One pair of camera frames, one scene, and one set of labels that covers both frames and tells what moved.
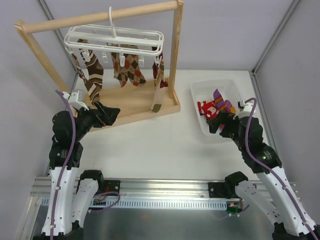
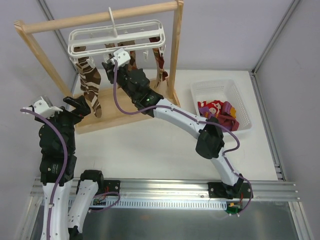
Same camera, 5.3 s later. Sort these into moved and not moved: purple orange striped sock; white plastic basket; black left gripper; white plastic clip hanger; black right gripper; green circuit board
Moved: black right gripper; purple orange striped sock; white plastic clip hanger; black left gripper
Not moved: green circuit board; white plastic basket
